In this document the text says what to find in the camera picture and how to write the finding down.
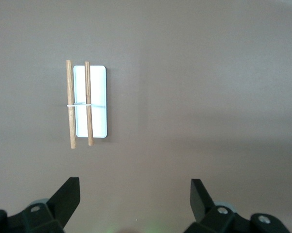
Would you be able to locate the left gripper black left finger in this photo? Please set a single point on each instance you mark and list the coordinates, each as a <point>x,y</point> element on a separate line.
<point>63,201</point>

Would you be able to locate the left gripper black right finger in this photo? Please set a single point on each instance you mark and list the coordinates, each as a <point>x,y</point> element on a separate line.
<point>199,201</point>

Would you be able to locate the wooden chopsticks pair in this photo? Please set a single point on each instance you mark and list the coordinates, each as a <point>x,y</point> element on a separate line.
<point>99,97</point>

